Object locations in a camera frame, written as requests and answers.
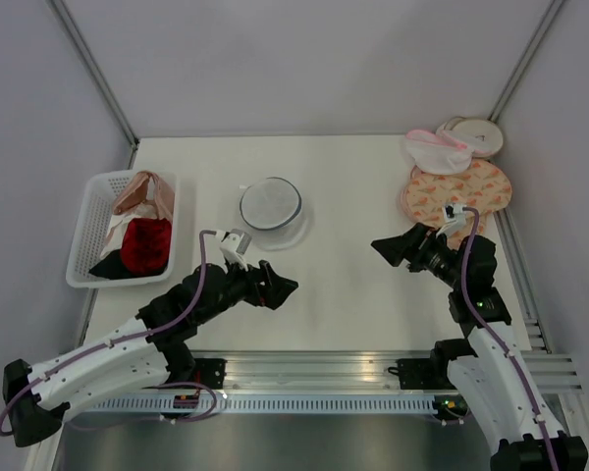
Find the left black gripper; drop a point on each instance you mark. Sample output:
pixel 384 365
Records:
pixel 271 294

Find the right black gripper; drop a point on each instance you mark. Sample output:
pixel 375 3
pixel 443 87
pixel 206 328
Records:
pixel 397 247

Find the white mesh laundry bag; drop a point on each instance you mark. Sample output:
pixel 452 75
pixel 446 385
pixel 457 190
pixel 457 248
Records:
pixel 273 213

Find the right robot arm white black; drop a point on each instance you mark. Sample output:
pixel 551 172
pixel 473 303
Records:
pixel 485 365

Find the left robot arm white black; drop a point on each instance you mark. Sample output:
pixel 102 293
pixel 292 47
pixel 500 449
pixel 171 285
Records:
pixel 150 350

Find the white pink-trim mesh bag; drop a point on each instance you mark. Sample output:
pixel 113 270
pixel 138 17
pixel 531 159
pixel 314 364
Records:
pixel 433 154

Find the floral orange laundry bag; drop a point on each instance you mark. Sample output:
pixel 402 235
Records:
pixel 482 186

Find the red bra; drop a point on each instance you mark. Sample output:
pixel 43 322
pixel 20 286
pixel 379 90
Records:
pixel 146 246

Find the beige round laundry bag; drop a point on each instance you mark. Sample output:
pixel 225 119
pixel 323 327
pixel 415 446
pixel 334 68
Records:
pixel 482 136

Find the pink beige bra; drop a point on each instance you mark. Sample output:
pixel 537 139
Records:
pixel 146 188

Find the white cloth in basket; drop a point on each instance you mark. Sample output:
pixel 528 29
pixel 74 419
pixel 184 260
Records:
pixel 119 224

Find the black garment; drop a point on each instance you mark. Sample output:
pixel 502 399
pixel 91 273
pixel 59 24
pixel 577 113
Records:
pixel 111 267

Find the white plastic basket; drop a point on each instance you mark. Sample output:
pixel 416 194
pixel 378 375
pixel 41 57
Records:
pixel 93 224

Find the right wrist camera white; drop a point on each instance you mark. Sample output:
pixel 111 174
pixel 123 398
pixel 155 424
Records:
pixel 455 220

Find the white slotted cable duct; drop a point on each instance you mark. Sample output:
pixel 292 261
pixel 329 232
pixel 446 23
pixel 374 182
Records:
pixel 269 403

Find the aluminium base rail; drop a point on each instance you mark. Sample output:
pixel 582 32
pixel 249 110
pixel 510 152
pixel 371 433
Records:
pixel 358 372

